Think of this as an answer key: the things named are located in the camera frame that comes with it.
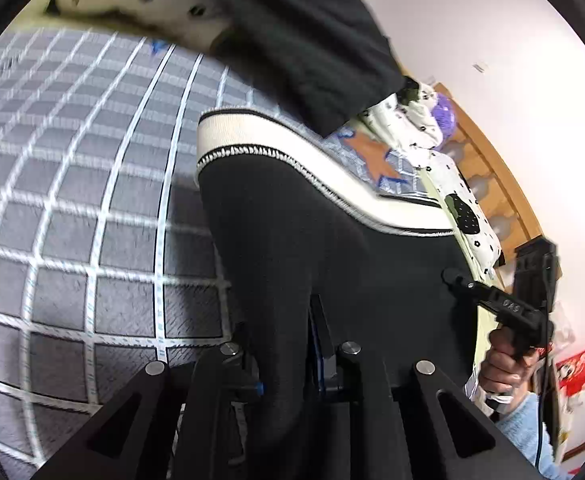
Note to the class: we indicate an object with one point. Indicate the black pants white waistband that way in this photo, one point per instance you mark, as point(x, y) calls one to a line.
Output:
point(282, 240)

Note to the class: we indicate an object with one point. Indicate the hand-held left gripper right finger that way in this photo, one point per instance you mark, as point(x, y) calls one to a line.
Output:
point(322, 355)

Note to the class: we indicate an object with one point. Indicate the green bed sheet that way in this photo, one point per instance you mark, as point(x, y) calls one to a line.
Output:
point(431, 187)

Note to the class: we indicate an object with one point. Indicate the wooden bed frame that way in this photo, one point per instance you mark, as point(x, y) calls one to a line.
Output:
point(502, 175)

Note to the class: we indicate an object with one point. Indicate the grey checked star blanket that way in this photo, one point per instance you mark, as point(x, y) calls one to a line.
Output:
point(72, 260)

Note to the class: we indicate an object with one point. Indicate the person's right hand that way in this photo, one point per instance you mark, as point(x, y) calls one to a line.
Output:
point(502, 370)

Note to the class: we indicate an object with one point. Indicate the white wall socket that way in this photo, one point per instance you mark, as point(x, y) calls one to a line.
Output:
point(480, 66)

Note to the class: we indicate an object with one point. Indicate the black jacket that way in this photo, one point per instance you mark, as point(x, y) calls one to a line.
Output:
point(297, 35)

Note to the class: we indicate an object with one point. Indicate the person's right forearm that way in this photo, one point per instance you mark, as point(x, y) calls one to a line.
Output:
point(522, 430)

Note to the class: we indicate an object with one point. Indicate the white floral quilt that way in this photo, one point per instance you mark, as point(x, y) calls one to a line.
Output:
point(172, 5)

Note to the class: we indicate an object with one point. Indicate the red packet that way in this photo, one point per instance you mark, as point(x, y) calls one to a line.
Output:
point(580, 370)

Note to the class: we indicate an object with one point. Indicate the purple plush toy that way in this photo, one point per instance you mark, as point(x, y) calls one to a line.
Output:
point(445, 115)

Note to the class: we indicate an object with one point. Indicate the white floral pillow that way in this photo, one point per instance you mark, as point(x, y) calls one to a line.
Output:
point(452, 175)

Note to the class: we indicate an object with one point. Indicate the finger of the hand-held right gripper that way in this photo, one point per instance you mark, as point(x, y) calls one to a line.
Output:
point(472, 287)

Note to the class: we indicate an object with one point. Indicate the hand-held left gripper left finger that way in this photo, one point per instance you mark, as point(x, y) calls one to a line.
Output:
point(222, 385)

